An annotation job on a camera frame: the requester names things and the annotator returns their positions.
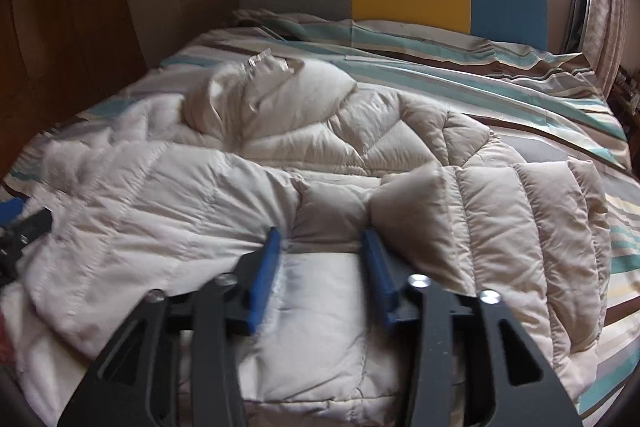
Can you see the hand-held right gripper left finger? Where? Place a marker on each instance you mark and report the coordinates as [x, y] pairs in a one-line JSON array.
[[264, 277]]

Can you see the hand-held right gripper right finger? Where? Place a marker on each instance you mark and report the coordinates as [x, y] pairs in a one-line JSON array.
[[380, 277]]

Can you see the beige quilted puffer jacket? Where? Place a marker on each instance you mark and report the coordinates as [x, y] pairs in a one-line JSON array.
[[425, 207]]

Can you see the striped bed sheet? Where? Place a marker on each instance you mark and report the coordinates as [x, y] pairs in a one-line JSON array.
[[500, 72]]

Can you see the wooden bedside rack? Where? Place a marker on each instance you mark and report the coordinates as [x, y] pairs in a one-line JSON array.
[[629, 89]]

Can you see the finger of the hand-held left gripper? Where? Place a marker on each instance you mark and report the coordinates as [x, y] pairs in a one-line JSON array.
[[30, 224]]

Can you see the patterned beige curtain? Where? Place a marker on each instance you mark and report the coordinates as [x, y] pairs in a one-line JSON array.
[[612, 17]]

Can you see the brown wooden wardrobe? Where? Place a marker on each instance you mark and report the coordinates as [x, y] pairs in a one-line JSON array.
[[65, 32]]

